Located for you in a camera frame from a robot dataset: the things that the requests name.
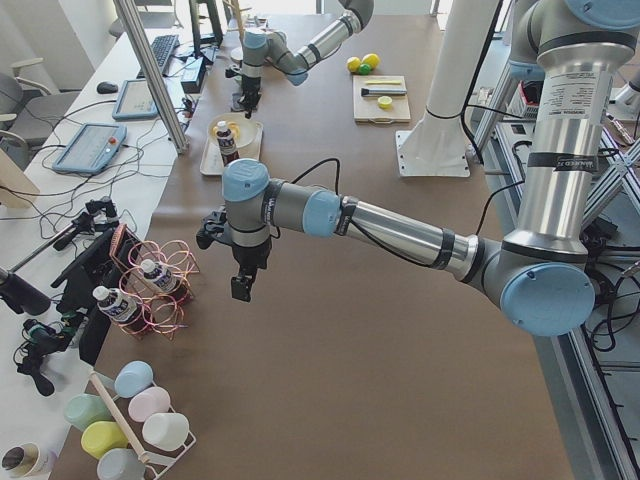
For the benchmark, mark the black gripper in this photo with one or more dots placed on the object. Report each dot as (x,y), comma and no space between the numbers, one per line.
(251,255)
(250,86)

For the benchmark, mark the white round plate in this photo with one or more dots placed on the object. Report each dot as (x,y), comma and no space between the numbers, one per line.
(245,130)

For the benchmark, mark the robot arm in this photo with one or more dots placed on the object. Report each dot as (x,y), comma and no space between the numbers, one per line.
(259,46)
(322,230)

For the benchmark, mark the cream rectangular tray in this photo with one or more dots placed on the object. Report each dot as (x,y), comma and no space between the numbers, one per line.
(211,163)

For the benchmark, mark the dark drink bottle on tray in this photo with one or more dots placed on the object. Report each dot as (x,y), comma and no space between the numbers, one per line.
(227,147)

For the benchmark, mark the bottle in copper rack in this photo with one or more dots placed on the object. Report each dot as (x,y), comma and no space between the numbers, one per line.
(159,276)

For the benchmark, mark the black keyboard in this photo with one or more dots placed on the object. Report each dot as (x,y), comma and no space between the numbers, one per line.
(162,48)

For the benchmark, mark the blue teach pendant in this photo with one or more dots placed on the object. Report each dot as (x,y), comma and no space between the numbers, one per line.
(134,102)
(91,149)

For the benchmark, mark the whole yellow lemon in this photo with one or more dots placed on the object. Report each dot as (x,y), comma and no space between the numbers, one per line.
(353,64)

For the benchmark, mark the wooden cutting board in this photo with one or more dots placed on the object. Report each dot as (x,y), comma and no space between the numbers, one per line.
(366,109)

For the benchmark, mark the green lime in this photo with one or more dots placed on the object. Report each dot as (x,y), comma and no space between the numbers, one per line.
(364,69)

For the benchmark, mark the yellow plastic knife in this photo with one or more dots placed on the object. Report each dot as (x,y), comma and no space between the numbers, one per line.
(383,82)

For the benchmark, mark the halved lemon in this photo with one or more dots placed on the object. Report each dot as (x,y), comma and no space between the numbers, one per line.
(384,102)

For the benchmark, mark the blue cup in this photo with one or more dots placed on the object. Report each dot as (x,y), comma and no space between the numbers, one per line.
(133,378)

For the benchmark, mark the computer mouse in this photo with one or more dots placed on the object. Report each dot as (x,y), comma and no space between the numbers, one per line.
(107,88)

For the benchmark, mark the pink cup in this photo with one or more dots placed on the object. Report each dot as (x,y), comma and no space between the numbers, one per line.
(150,401)

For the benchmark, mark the white cup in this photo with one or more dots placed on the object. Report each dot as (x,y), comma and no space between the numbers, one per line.
(166,431)

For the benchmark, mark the white cup rack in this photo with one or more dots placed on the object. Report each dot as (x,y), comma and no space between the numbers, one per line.
(158,463)

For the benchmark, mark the green cup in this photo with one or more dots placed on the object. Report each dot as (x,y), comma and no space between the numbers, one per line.
(85,409)

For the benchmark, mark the yellow cup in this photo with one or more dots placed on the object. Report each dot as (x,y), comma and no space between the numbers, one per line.
(102,436)

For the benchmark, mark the grey cup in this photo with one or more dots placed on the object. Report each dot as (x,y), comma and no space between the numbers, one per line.
(120,464)

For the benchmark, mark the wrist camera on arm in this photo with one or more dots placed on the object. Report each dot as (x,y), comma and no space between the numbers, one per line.
(214,228)
(234,72)

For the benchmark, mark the aluminium frame post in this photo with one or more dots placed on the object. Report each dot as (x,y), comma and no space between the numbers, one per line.
(133,26)

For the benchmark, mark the copper wire bottle rack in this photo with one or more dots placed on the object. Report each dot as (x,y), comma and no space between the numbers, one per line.
(161,313)

